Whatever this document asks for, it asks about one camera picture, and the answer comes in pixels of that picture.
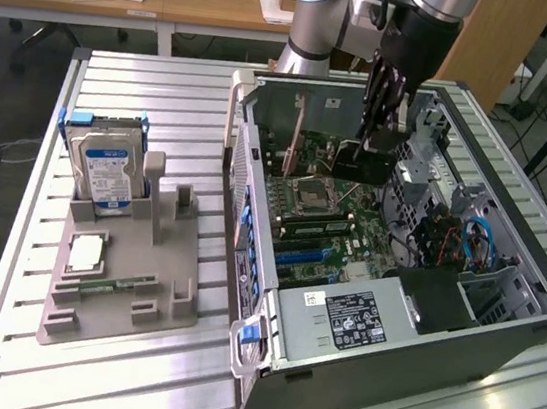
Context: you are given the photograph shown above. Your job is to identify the blue expansion slot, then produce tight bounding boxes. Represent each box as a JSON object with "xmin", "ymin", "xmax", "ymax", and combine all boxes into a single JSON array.
[{"xmin": 273, "ymin": 242, "xmax": 337, "ymax": 274}]

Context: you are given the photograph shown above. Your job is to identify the black graphics card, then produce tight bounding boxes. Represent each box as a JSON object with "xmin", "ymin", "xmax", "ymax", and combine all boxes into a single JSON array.
[{"xmin": 280, "ymin": 93, "xmax": 403, "ymax": 191}]

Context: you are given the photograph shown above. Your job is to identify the red black twisted wire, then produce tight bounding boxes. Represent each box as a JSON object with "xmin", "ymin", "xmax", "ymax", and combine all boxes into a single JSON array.
[{"xmin": 437, "ymin": 221, "xmax": 460, "ymax": 269}]

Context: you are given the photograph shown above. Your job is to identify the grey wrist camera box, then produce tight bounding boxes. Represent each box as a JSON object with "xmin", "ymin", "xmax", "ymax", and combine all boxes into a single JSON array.
[{"xmin": 344, "ymin": 0, "xmax": 398, "ymax": 34}]

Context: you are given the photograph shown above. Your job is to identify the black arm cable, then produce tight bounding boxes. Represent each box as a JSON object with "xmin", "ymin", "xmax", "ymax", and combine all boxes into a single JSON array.
[{"xmin": 373, "ymin": 0, "xmax": 390, "ymax": 32}]

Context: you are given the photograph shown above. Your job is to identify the grey parts rack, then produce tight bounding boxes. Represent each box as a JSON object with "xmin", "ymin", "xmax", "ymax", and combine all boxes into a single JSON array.
[{"xmin": 35, "ymin": 139, "xmax": 220, "ymax": 366}]

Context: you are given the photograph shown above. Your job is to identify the white floor cable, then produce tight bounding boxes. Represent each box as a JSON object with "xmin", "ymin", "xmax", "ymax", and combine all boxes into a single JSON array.
[{"xmin": 0, "ymin": 132, "xmax": 44, "ymax": 168}]

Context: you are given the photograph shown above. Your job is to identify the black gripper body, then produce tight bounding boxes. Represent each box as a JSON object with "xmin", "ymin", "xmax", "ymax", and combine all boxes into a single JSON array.
[{"xmin": 371, "ymin": 0, "xmax": 465, "ymax": 96}]

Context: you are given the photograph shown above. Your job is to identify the silver chipset heat sink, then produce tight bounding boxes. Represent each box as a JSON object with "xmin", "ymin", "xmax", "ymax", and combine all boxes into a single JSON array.
[{"xmin": 343, "ymin": 260, "xmax": 373, "ymax": 285}]

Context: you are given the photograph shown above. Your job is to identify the blue wire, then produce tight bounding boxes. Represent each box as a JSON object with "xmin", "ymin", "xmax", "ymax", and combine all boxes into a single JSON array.
[{"xmin": 459, "ymin": 214, "xmax": 505, "ymax": 275}]

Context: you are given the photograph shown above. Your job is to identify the black chair base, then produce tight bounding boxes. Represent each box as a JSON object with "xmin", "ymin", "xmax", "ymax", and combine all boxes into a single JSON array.
[{"xmin": 2, "ymin": 18, "xmax": 84, "ymax": 84}]

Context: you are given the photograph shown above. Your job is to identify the grey disk bay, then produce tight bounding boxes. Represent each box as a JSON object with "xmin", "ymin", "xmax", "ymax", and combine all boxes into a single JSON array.
[{"xmin": 452, "ymin": 256, "xmax": 547, "ymax": 335}]

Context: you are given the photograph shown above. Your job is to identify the wooden cabinet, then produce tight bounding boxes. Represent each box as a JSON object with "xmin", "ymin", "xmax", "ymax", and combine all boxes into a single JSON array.
[{"xmin": 417, "ymin": 0, "xmax": 547, "ymax": 120}]

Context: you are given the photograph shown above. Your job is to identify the hard disk blue carrier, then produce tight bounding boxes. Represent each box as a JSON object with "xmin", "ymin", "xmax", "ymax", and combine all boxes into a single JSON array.
[{"xmin": 44, "ymin": 103, "xmax": 154, "ymax": 223}]

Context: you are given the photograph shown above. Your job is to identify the wooden desk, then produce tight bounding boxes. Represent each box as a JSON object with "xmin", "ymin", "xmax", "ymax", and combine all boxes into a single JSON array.
[{"xmin": 0, "ymin": 0, "xmax": 439, "ymax": 92}]

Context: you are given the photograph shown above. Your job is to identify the CPU socket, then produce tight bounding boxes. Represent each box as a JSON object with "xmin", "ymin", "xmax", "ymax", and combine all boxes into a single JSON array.
[{"xmin": 288, "ymin": 171, "xmax": 342, "ymax": 219}]

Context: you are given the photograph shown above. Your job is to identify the green motherboard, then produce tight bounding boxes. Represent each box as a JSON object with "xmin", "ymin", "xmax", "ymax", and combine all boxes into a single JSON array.
[{"xmin": 241, "ymin": 124, "xmax": 431, "ymax": 307}]

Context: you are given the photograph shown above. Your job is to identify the black plastic shroud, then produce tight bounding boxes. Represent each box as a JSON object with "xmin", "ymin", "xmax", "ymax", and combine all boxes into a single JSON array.
[{"xmin": 390, "ymin": 263, "xmax": 487, "ymax": 343}]

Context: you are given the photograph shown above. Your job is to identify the grey power supply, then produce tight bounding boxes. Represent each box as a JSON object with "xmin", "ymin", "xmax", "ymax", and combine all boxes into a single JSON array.
[{"xmin": 265, "ymin": 260, "xmax": 426, "ymax": 385}]

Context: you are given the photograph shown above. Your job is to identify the open black PC case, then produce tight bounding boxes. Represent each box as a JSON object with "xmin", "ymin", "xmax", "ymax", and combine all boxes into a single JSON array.
[{"xmin": 186, "ymin": 52, "xmax": 547, "ymax": 409}]

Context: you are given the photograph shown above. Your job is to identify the green RAM stick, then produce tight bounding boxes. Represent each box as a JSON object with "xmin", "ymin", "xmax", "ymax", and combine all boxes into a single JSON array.
[{"xmin": 77, "ymin": 272, "xmax": 156, "ymax": 304}]

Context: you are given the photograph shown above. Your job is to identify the blue case latch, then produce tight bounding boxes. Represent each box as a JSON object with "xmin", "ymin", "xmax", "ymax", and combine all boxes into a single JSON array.
[{"xmin": 237, "ymin": 321, "xmax": 259, "ymax": 347}]

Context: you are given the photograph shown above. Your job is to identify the grey metal drive cage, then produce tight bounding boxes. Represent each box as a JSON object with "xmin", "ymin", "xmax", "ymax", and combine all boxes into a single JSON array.
[{"xmin": 379, "ymin": 99, "xmax": 474, "ymax": 250}]

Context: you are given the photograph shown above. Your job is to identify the silver CPU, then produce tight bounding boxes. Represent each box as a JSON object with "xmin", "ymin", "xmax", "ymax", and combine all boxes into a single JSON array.
[{"xmin": 65, "ymin": 235, "xmax": 103, "ymax": 276}]

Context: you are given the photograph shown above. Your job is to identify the white paper sheets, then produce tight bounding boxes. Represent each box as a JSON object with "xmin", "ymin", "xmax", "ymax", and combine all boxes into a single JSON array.
[{"xmin": 253, "ymin": 0, "xmax": 297, "ymax": 27}]

